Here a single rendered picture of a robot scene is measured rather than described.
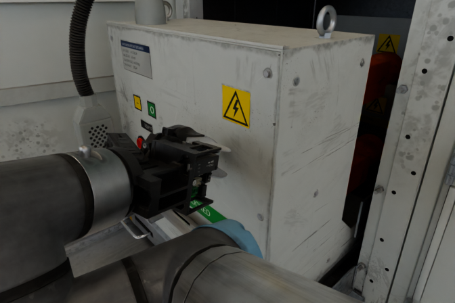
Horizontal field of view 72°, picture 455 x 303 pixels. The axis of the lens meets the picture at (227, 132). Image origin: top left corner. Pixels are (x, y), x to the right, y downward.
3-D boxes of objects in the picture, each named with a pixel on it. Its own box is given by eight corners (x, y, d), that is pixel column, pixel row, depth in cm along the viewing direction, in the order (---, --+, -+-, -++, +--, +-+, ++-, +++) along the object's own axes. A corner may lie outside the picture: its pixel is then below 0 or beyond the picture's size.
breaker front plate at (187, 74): (257, 337, 54) (274, 53, 35) (129, 206, 87) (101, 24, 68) (263, 332, 55) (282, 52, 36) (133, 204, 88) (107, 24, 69)
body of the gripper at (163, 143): (216, 203, 39) (142, 240, 29) (164, 182, 43) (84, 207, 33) (225, 144, 38) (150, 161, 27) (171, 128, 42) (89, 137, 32)
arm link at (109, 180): (42, 220, 30) (45, 136, 28) (86, 205, 34) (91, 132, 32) (91, 253, 26) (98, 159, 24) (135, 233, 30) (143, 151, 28)
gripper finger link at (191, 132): (203, 157, 45) (160, 168, 38) (193, 153, 46) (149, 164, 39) (207, 125, 44) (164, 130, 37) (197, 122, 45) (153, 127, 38)
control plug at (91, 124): (91, 184, 71) (76, 111, 64) (83, 176, 75) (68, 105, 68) (123, 172, 76) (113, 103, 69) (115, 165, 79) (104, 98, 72)
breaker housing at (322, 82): (264, 335, 54) (285, 46, 35) (131, 203, 88) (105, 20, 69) (391, 212, 85) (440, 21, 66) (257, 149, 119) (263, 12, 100)
